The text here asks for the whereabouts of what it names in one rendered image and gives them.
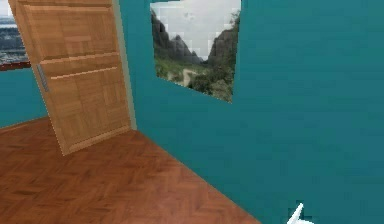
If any light wooden room door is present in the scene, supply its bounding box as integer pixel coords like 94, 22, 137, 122
7, 0, 132, 157

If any white pointed object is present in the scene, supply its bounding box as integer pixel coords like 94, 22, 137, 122
286, 202, 315, 224

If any window with red sill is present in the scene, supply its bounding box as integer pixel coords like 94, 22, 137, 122
0, 0, 32, 72

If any mountain landscape wall picture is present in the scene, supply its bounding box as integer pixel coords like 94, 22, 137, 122
149, 0, 242, 104

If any grey door handle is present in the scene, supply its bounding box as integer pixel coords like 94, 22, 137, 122
35, 63, 50, 93

